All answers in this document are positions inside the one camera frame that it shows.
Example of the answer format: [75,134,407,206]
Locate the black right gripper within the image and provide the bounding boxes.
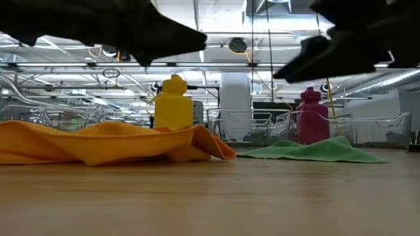
[273,0,420,83]

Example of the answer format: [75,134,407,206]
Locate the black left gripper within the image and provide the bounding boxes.
[0,0,40,47]

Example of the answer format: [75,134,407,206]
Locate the magenta sports bottle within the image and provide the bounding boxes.
[295,87,331,146]

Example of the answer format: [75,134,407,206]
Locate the yellow sports bottle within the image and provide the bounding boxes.
[154,74,195,129]

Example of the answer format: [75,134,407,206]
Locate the green microfibre cloth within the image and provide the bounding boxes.
[236,136,389,164]

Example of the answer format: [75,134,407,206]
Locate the clear plastic bin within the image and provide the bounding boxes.
[0,74,106,132]
[290,111,411,150]
[206,109,292,148]

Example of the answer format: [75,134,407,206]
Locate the long ceiling light strip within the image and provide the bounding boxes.
[0,62,286,69]

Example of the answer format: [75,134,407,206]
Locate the white building pillar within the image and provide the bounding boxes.
[219,72,253,142]

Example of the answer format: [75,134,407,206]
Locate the orange microfibre cloth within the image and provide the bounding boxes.
[0,120,237,167]

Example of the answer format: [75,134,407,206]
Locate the black ceiling cable reel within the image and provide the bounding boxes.
[101,44,131,63]
[228,37,248,55]

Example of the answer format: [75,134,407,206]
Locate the yellow cable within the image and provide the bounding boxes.
[314,12,337,119]

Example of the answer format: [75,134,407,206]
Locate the long black cable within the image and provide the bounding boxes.
[264,0,275,103]

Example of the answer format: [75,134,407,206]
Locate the silver ventilation duct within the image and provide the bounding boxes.
[327,68,420,98]

